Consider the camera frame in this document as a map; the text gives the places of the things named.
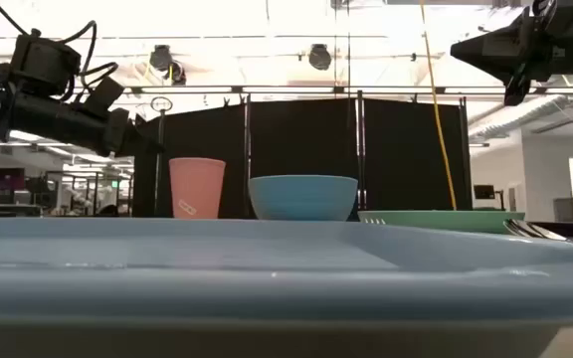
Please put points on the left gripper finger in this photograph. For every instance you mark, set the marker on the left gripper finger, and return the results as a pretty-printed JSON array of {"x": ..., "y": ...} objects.
[
  {"x": 139, "y": 130},
  {"x": 144, "y": 148}
]

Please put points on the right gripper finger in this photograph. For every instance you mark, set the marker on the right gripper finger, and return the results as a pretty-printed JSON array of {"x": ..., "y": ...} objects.
[
  {"x": 505, "y": 42},
  {"x": 503, "y": 63}
]

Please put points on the pink cup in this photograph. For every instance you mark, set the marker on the pink cup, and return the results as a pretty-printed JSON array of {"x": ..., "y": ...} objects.
[{"x": 197, "y": 189}]

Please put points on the blue bowl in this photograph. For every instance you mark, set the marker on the blue bowl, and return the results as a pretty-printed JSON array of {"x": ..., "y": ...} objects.
[{"x": 301, "y": 199}]

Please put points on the green plate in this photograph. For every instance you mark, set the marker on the green plate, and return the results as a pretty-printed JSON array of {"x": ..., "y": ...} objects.
[{"x": 440, "y": 221}]

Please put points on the blue plastic tray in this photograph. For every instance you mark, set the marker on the blue plastic tray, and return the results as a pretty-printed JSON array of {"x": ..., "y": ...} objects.
[{"x": 266, "y": 288}]

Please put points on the small black monitor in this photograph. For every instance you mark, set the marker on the small black monitor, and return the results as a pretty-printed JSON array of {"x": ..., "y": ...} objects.
[{"x": 484, "y": 192}]

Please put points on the black folding partition screen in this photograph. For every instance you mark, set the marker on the black folding partition screen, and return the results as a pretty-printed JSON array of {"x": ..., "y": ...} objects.
[{"x": 406, "y": 159}]

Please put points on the long ceiling light strip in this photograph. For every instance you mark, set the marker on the long ceiling light strip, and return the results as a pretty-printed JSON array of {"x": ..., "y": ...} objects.
[{"x": 286, "y": 89}]

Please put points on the ribbed ceiling duct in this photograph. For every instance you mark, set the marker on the ribbed ceiling duct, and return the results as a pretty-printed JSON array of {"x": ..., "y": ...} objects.
[{"x": 515, "y": 119}]

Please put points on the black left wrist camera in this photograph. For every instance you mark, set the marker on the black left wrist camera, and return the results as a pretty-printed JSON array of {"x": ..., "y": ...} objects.
[{"x": 45, "y": 62}]

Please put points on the dark wall screen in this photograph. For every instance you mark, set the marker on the dark wall screen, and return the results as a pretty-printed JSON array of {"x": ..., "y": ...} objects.
[{"x": 8, "y": 179}]

